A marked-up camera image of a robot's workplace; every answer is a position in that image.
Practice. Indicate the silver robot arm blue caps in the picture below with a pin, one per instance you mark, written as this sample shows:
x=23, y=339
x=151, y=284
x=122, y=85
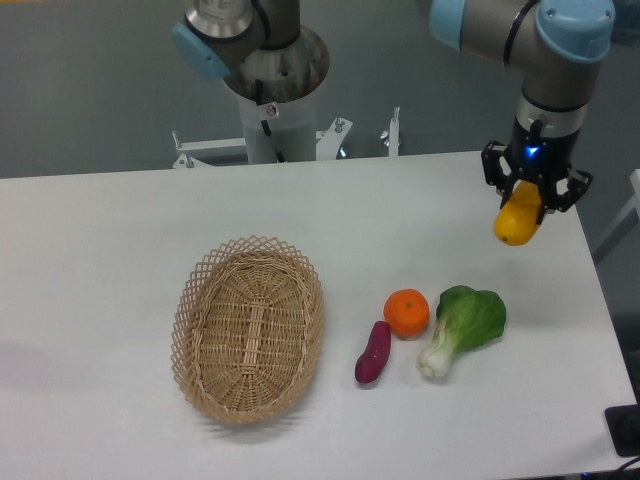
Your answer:
x=263, y=54

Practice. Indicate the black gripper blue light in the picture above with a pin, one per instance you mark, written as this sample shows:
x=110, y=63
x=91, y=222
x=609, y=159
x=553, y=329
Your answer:
x=545, y=161

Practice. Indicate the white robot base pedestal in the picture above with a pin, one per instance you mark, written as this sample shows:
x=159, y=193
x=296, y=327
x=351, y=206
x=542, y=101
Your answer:
x=277, y=132

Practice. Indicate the oval wicker basket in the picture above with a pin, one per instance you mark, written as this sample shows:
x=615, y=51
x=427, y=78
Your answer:
x=248, y=330

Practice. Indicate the green bok choy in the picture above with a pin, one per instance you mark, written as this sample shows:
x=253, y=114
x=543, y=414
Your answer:
x=466, y=319

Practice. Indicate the purple sweet potato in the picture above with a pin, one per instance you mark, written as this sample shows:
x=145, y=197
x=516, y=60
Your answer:
x=373, y=360

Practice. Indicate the orange tangerine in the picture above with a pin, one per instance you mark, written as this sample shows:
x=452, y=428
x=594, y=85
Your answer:
x=407, y=312

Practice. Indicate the white metal mounting frame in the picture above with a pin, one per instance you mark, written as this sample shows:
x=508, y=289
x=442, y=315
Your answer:
x=330, y=145

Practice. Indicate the black device at table corner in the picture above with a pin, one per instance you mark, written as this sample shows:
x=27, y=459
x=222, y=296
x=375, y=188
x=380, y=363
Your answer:
x=623, y=425

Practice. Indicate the yellow mango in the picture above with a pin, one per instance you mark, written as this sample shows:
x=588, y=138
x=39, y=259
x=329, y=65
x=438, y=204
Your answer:
x=516, y=223

